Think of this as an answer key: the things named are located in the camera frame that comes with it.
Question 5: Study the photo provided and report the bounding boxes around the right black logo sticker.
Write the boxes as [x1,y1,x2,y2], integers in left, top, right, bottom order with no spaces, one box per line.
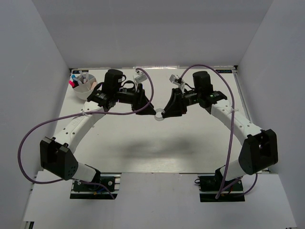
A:
[216,69,233,74]

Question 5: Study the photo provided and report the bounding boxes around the white round divided organizer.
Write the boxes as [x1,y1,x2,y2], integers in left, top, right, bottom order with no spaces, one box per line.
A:
[73,74,97,101]

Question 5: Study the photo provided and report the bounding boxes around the pink cap black highlighter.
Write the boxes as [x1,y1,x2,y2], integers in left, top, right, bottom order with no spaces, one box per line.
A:
[69,80,79,88]

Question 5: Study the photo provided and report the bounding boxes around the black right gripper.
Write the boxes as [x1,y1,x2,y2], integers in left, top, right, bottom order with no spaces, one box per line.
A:
[161,88,201,118]

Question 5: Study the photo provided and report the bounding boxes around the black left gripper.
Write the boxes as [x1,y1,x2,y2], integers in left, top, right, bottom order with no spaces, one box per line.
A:
[114,83,156,115]

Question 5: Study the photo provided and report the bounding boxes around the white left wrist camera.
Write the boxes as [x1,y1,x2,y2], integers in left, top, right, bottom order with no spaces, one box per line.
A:
[133,70,147,90]

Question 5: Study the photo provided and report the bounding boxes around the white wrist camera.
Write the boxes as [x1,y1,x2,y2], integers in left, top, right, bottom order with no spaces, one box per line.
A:
[169,74,185,93]
[133,70,147,90]

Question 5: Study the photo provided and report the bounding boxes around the pink white eraser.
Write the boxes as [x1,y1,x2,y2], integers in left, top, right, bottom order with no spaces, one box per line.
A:
[91,82,97,90]

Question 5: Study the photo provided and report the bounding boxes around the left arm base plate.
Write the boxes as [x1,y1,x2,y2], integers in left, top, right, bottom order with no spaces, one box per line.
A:
[70,174,121,200]

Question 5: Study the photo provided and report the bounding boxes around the blue cap black highlighter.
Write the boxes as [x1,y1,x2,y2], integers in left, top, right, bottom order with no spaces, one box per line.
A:
[71,74,79,82]

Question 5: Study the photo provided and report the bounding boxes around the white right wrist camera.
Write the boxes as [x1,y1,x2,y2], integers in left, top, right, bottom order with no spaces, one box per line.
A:
[169,74,185,93]

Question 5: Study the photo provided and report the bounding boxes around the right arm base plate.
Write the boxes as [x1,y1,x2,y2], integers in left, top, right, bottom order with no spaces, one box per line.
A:
[194,173,246,203]

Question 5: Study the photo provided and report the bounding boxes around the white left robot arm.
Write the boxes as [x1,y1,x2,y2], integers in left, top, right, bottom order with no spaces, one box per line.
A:
[40,68,156,190]

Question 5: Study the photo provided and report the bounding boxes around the clear tape roll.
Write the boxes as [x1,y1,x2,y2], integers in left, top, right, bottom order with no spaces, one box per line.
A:
[154,108,164,121]

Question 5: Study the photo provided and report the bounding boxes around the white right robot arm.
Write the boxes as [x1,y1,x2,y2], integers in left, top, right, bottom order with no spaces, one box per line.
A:
[162,71,278,190]

